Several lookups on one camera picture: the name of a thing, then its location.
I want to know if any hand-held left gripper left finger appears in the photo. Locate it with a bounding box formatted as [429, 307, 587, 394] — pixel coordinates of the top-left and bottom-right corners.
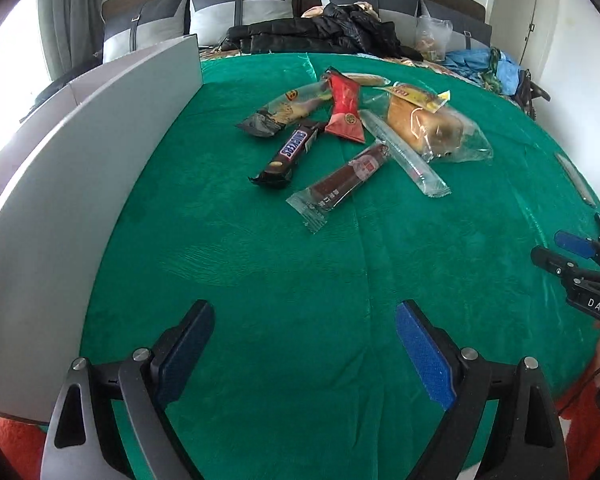
[40, 300, 216, 480]

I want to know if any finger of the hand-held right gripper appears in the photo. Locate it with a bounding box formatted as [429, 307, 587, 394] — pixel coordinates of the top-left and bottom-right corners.
[530, 245, 600, 287]
[554, 230, 600, 262]

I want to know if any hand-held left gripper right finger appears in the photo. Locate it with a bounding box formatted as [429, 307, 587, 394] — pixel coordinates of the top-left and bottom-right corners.
[395, 301, 571, 480]

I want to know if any long clear snack packet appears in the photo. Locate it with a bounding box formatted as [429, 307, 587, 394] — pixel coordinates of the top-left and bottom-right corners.
[359, 109, 452, 198]

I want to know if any white cardboard box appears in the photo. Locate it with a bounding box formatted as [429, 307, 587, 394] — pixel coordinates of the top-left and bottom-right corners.
[0, 34, 204, 423]

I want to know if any dark sausage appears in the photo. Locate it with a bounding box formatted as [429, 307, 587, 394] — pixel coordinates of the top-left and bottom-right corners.
[286, 142, 392, 233]

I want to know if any bread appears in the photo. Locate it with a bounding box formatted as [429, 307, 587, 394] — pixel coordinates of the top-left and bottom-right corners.
[372, 82, 495, 165]

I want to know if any brown chocolate bar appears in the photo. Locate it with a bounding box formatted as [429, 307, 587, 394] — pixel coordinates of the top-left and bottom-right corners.
[247, 121, 328, 190]

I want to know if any red snack packet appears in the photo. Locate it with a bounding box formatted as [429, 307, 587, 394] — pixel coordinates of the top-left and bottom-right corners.
[322, 67, 366, 145]

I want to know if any silver metal strip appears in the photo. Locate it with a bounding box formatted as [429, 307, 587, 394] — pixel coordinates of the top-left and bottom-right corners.
[555, 152, 598, 208]

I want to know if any dark bag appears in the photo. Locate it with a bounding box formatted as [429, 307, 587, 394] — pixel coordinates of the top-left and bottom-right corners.
[515, 70, 551, 121]

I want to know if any orange fleece cloth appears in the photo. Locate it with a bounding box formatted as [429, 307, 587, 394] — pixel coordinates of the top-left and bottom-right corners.
[0, 415, 48, 480]

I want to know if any blue cloth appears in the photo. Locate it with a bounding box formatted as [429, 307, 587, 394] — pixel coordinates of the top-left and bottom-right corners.
[442, 49, 521, 95]

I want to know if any white door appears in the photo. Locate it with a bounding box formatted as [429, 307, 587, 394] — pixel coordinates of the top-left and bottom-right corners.
[517, 0, 563, 78]

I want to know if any grey two-tone pillow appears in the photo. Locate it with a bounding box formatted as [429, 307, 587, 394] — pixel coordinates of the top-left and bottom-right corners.
[420, 0, 493, 48]
[187, 0, 298, 47]
[102, 0, 191, 63]
[317, 0, 421, 36]

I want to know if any clear plastic bag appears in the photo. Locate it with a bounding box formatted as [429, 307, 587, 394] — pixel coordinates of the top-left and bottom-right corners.
[414, 15, 453, 62]

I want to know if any black puffer jacket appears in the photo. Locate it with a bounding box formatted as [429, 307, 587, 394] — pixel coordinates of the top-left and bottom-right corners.
[225, 2, 403, 58]

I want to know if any grey curtain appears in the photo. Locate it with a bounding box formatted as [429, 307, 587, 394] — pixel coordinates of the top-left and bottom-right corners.
[37, 0, 103, 83]

